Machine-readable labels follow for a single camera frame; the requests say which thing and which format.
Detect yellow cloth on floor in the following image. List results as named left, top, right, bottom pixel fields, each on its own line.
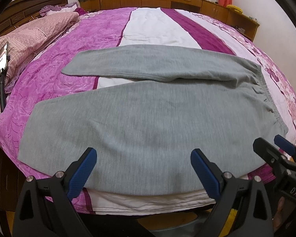
left=219, top=209, right=238, bottom=237

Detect dark wooden headboard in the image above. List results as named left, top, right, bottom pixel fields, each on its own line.
left=0, top=0, right=68, bottom=36

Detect wooden cabinet row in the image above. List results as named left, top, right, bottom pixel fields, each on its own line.
left=78, top=0, right=259, bottom=41

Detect purple ruffled pillow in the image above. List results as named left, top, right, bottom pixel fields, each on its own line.
left=39, top=2, right=79, bottom=17

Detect yellow object on cabinet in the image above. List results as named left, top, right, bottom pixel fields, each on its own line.
left=226, top=4, right=243, bottom=14

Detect grey pants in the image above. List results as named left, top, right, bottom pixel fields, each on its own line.
left=18, top=45, right=288, bottom=196

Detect smartphone on holder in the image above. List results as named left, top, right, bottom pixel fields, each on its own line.
left=0, top=42, right=9, bottom=72

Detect pink checked folded quilt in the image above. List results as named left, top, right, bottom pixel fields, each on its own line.
left=0, top=11, right=80, bottom=104

